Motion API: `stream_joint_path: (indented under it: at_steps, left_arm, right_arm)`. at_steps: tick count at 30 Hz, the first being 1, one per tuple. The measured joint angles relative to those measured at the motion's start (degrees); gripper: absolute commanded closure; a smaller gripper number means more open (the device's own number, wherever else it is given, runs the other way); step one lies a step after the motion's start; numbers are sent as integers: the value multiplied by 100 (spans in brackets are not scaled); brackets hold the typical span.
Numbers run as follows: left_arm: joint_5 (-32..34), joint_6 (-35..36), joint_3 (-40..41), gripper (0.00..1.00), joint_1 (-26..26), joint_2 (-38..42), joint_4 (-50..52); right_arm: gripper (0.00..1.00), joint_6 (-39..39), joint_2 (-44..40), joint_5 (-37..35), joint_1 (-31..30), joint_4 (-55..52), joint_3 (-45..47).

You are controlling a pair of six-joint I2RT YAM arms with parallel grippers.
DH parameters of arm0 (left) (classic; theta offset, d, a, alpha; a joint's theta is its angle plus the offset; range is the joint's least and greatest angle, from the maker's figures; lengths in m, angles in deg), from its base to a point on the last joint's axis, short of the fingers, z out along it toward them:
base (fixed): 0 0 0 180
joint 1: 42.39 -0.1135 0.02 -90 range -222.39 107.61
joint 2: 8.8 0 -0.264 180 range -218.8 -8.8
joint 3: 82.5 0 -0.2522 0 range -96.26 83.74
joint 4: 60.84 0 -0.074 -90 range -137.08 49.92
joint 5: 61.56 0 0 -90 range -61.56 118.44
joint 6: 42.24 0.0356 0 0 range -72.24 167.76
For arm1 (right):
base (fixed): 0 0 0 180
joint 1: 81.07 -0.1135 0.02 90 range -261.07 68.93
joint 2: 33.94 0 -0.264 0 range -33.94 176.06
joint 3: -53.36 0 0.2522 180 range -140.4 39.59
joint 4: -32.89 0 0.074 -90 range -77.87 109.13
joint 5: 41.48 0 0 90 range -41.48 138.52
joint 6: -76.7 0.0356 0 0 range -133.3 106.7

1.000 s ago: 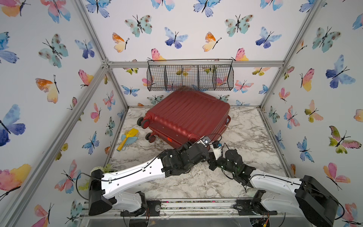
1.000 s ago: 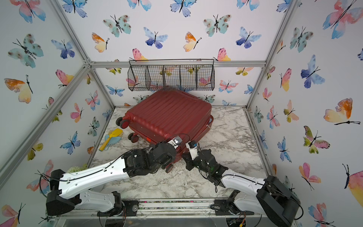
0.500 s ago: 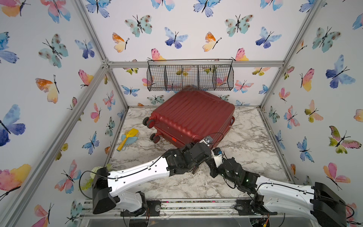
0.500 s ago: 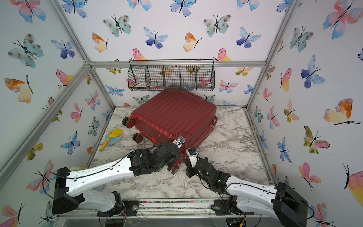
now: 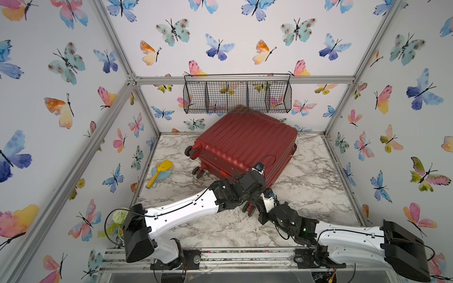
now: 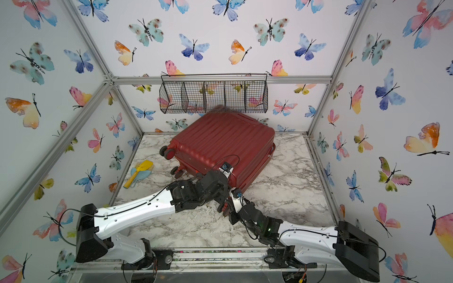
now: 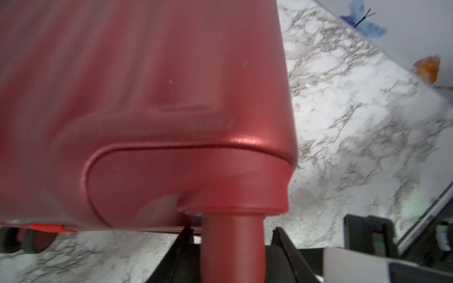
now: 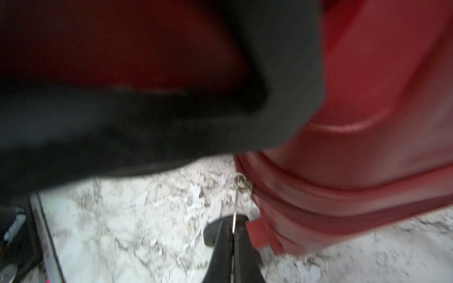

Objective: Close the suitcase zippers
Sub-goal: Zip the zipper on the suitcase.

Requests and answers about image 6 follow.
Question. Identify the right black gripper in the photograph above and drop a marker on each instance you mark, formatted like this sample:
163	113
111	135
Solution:
232	216

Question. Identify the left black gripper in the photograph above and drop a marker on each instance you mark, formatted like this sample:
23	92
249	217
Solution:
222	199

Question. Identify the red hard-shell suitcase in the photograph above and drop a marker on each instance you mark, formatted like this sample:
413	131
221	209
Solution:
219	137

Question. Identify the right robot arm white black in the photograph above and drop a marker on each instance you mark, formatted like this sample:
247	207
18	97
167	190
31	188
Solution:
343	245

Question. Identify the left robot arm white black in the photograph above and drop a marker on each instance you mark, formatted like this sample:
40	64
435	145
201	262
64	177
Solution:
99	230

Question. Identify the yellow toy shovel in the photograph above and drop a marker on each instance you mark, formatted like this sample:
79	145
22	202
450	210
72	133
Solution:
144	166

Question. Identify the light blue toy piece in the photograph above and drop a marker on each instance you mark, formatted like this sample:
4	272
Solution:
138	176

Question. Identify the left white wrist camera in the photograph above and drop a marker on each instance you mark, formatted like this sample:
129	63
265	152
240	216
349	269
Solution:
226	169

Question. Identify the aluminium front mounting rail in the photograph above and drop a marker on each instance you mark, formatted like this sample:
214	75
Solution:
223	259

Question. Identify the black wire wall basket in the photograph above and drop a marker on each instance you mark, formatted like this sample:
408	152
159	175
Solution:
204	93

